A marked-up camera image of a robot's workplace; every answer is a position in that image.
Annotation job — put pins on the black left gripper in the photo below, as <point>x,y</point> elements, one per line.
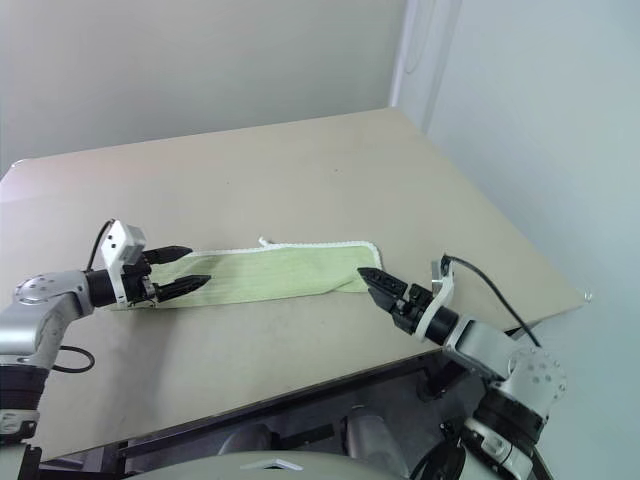
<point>136,286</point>

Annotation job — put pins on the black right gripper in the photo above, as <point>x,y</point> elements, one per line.
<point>412,307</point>

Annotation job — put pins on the light green towel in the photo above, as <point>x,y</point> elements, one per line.
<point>280,272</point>

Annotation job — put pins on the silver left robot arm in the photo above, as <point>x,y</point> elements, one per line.
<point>30,325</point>

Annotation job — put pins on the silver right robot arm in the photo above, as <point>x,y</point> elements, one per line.
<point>500,360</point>

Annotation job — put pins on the grey rounded shape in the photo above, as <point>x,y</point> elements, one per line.
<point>372,440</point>
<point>250,436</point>

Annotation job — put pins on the small clear table corner guard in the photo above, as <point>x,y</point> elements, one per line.
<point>589,295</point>

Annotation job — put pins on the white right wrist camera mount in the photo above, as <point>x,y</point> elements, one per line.
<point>440,292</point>

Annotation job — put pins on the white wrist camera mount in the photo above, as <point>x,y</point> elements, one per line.
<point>116,245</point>
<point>440,292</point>

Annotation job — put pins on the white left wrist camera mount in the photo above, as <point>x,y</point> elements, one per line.
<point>116,245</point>

